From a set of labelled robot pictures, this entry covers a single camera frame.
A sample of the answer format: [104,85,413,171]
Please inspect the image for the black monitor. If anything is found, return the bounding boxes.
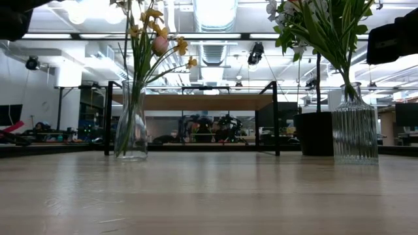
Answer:
[394,102,418,127]

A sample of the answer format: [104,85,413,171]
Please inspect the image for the smooth clear glass vase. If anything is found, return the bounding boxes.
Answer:
[113,80,149,161]

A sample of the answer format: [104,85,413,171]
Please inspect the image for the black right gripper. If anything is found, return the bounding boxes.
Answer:
[366,8,418,65]

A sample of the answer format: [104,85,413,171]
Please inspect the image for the black aluminium rig frame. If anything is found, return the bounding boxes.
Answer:
[0,142,418,158]

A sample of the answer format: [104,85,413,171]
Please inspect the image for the white flower spray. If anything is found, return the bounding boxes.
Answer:
[266,0,375,99]

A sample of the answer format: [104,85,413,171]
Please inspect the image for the green plant black pot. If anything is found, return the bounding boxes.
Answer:
[273,6,370,157]

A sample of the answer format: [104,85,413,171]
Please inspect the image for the ribbed glass bottle vase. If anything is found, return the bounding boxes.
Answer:
[331,81,379,166]

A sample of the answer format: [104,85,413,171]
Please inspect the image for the yellow daffodil spray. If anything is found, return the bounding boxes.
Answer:
[125,6,199,157]

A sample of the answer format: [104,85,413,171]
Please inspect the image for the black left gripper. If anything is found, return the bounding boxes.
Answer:
[0,0,63,42]

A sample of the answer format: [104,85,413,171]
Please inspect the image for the black overhead crossbar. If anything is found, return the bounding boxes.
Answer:
[19,32,370,41]

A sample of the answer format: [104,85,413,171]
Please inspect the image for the black overhead camera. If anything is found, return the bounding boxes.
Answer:
[246,41,265,66]

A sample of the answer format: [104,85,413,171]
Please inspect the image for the black background robot arms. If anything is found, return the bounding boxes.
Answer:
[178,113,244,144]

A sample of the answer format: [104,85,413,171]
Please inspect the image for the pink tulip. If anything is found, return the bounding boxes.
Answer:
[140,35,170,99]

